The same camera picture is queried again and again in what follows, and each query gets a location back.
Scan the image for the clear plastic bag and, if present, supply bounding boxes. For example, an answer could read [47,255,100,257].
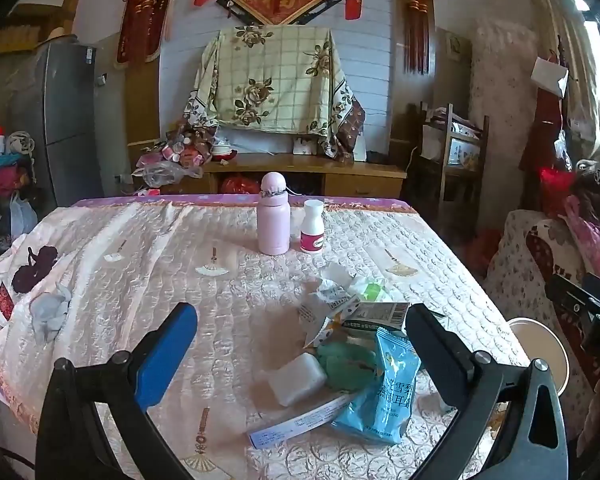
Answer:
[132,160,203,189]

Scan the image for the grey refrigerator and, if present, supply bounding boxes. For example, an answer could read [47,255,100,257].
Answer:
[7,40,103,208]

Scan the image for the red hanging garment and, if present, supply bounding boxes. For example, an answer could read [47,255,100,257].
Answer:
[520,92,566,181]

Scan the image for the wooden cabinet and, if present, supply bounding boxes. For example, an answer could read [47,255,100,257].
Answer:
[130,152,408,201]

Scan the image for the blue snack packet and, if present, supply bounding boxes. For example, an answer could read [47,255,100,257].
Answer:
[331,327,422,445]

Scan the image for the white hanging paper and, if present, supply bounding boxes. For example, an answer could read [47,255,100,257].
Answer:
[530,57,570,98]

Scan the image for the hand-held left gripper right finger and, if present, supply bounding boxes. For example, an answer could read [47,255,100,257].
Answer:
[404,304,570,480]

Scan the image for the floral checked cloth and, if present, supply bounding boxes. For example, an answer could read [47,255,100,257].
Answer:
[182,25,368,161]

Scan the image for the white plastic bucket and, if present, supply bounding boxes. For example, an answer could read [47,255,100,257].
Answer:
[507,317,571,396]

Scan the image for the colourful clutter pile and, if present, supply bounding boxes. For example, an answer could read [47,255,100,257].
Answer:
[0,125,36,201]

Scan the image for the patterned curtain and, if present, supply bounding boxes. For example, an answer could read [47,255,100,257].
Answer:
[530,0,600,151]

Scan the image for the red floor bag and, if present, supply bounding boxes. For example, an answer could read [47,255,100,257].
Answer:
[467,230,503,263]

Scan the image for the pink thermos bottle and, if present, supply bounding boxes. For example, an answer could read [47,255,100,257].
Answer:
[256,172,292,256]

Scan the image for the grey cloth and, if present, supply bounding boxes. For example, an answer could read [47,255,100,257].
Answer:
[29,282,73,343]

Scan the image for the wooden rack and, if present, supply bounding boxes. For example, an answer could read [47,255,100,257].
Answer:
[417,102,490,221]

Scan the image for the white and green barcode box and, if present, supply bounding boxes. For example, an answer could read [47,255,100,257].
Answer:
[340,301,411,334]

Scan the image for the red knot wall ornament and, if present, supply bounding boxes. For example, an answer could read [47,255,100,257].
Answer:
[115,0,181,68]
[380,0,448,76]

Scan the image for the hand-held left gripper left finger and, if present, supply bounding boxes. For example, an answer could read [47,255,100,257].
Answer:
[35,301,199,480]

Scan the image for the white bottle with pink label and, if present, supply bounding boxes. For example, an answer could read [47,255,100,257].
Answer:
[300,199,326,254]

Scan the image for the green cloth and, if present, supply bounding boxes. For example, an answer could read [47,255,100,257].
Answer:
[316,337,381,393]

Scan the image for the green and white packet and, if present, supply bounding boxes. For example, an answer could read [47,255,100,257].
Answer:
[357,280,387,305]

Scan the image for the white plastic bag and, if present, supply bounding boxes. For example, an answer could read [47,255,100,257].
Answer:
[10,192,38,238]

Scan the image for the floral covered sofa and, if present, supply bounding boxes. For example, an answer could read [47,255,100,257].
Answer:
[485,207,600,441]

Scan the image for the orange and white wrapper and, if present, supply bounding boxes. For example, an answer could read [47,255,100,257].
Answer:
[304,300,361,350]

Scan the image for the crumpled white paper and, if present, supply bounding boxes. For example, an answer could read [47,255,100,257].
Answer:
[300,261,362,313]

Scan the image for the long white box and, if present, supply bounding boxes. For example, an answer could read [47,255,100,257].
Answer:
[246,392,361,450]

